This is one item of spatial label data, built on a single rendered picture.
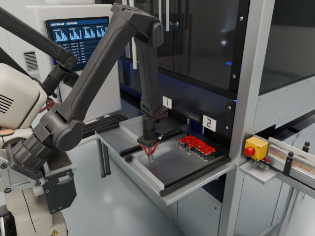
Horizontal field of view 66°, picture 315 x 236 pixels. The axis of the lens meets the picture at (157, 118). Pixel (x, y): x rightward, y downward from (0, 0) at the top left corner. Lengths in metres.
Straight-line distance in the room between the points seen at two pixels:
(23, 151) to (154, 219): 1.53
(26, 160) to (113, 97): 1.21
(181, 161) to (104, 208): 1.19
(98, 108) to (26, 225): 1.00
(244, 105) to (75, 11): 1.10
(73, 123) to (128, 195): 1.67
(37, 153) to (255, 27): 0.82
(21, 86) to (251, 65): 0.79
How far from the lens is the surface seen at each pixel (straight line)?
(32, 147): 0.71
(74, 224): 2.17
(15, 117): 0.82
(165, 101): 1.46
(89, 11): 1.67
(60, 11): 1.59
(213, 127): 1.21
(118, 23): 0.66
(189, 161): 1.17
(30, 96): 0.81
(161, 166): 1.14
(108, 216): 2.16
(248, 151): 1.07
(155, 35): 0.71
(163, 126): 1.47
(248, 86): 1.03
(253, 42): 1.00
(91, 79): 0.66
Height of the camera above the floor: 1.56
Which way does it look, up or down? 26 degrees down
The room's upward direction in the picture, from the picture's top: 1 degrees counter-clockwise
